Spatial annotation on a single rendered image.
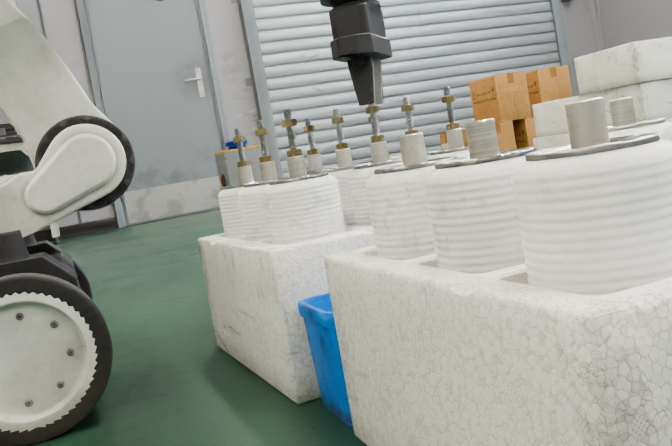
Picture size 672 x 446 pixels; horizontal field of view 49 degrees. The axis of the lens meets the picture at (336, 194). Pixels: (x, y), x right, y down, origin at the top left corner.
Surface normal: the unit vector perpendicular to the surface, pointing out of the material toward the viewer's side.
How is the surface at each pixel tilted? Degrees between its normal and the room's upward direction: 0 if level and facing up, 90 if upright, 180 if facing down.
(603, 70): 90
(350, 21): 90
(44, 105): 90
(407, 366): 90
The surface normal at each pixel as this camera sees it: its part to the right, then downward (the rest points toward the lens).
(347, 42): -0.34, 0.11
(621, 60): -0.91, 0.18
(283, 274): 0.39, -0.02
